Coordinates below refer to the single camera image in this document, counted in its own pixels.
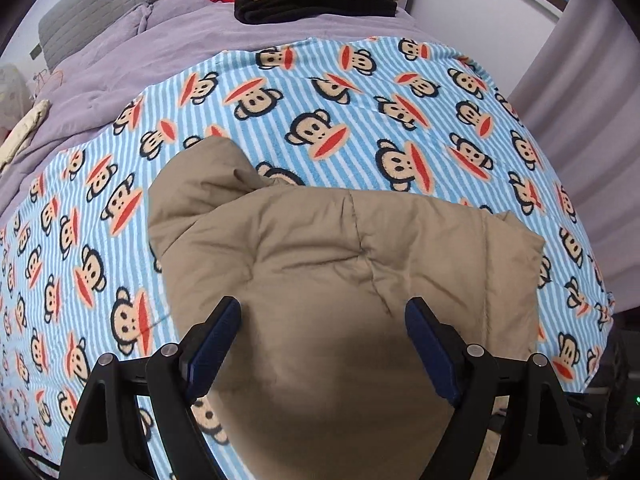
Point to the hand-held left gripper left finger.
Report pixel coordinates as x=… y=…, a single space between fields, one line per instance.
x=212 y=347

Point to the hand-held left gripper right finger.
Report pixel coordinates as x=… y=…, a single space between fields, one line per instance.
x=431 y=347

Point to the tan quilted jacket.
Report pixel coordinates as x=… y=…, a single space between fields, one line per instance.
x=325 y=260

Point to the blue striped monkey print blanket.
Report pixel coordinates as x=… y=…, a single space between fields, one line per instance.
x=350 y=110

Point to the light purple curtain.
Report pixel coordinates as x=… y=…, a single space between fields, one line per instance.
x=585 y=110

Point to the cream quilted cloth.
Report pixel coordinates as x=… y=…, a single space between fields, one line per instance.
x=22 y=132

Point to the purple duvet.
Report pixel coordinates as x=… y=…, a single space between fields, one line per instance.
x=175 y=40

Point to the white fluffy object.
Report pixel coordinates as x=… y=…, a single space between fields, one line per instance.
x=11 y=97

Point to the grey padded headboard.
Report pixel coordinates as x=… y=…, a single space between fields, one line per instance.
x=55 y=32

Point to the black folded cloth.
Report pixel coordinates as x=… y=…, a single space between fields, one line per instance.
x=315 y=9

